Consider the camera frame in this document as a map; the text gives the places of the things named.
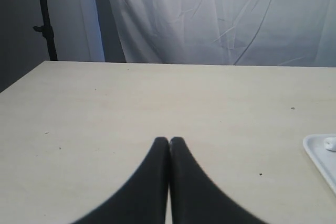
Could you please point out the white marshmallow piece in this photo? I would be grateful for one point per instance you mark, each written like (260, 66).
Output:
(330, 143)

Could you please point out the white rectangular plastic tray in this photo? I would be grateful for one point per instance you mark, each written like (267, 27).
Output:
(323, 159)

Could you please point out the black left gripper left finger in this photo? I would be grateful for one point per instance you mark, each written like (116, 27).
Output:
(143, 197)

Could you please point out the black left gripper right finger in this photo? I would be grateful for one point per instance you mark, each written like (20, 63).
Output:
(194, 197)

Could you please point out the white wrinkled backdrop curtain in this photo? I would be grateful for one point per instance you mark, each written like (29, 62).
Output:
(297, 33)

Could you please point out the black stand pole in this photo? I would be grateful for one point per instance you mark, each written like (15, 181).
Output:
(47, 30)

